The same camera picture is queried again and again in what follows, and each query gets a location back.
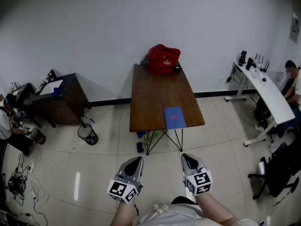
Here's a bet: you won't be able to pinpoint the white desk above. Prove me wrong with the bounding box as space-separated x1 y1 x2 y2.
224 60 296 147

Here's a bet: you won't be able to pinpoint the person's white shirt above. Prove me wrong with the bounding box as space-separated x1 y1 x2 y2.
137 202 259 226

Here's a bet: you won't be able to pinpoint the black computer case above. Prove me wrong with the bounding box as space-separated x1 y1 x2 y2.
253 97 271 127

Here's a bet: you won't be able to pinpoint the green plastic bag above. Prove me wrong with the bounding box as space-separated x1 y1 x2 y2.
143 130 158 148

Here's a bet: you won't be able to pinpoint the grey wall panel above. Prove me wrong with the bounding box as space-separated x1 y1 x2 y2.
289 12 301 43

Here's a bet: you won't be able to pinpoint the tangle of black cables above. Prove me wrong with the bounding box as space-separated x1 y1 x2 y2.
8 172 27 199

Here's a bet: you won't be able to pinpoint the router with black antennas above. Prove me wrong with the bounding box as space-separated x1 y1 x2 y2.
254 53 270 73

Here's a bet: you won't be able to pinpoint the wooden table with black legs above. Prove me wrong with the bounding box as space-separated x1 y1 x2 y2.
129 61 206 156

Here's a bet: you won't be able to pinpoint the person's left forearm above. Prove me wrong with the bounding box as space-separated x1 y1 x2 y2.
110 200 142 226

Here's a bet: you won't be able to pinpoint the black cylinder flask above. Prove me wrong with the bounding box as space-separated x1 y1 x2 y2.
238 50 248 67

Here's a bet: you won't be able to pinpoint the white sheet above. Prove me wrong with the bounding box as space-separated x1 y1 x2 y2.
40 79 63 96

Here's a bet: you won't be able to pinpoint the black office chair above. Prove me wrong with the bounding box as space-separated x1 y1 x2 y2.
247 141 301 200

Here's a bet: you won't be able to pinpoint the person's black trousers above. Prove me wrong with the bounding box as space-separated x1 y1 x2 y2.
170 196 197 206

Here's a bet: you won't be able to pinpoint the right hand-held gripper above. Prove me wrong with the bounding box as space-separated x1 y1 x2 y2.
181 153 214 197

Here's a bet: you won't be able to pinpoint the blue cover notebook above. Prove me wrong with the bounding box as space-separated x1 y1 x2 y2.
163 106 187 130

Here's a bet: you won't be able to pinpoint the dark wooden cabinet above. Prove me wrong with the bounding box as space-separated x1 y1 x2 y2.
29 73 92 129

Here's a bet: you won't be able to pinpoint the person's right forearm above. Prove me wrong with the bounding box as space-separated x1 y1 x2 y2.
195 193 238 226

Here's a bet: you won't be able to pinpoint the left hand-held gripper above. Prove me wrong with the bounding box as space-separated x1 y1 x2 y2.
107 156 144 204

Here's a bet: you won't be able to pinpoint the red bag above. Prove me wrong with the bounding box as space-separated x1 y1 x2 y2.
147 43 182 75

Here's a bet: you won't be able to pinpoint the black waste basket with rubbish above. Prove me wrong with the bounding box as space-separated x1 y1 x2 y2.
30 127 47 145

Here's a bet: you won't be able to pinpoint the black mesh waste basket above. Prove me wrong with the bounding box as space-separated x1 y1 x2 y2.
77 123 99 146

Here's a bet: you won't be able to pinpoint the small black side table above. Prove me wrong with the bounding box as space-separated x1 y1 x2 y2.
11 82 42 129

